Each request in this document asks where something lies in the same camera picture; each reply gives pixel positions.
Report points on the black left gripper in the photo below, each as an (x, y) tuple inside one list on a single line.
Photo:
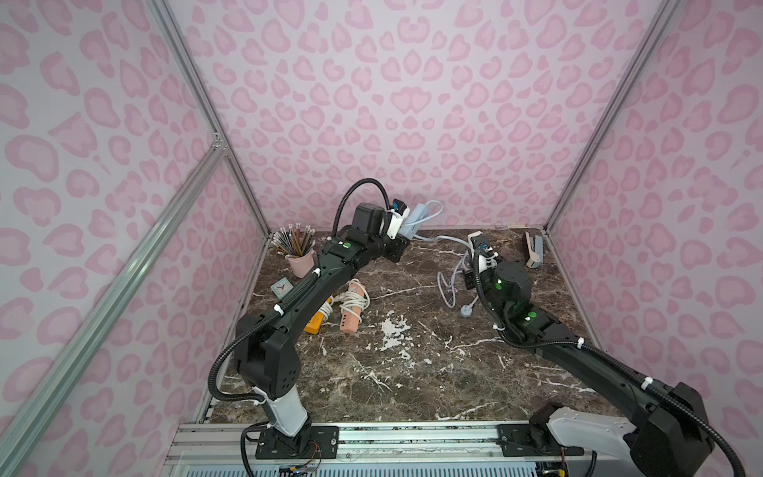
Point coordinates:
[(395, 247)]

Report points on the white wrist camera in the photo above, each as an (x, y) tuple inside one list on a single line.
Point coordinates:
[(483, 255), (395, 218)]

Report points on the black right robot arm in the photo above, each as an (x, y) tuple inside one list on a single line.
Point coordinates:
[(666, 432)]

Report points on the pink power strip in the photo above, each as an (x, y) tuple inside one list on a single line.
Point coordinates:
[(353, 302)]

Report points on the yellow power strip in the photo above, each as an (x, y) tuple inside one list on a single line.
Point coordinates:
[(313, 327)]

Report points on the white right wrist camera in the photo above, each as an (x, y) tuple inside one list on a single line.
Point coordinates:
[(483, 255)]

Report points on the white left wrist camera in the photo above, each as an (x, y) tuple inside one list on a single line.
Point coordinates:
[(395, 218)]

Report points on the small green desk clock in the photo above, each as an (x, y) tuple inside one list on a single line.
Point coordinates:
[(281, 288)]

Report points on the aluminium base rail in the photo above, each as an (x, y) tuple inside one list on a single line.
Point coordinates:
[(432, 448)]

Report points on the grey-blue power strip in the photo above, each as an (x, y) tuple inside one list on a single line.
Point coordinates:
[(412, 223)]

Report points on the grey stapler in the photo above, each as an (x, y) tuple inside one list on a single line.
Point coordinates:
[(534, 250)]

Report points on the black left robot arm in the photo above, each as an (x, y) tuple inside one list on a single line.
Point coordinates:
[(261, 363)]

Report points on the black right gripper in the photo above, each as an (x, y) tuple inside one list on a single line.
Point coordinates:
[(477, 272)]

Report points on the pink pencil cup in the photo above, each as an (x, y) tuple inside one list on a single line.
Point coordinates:
[(296, 243)]

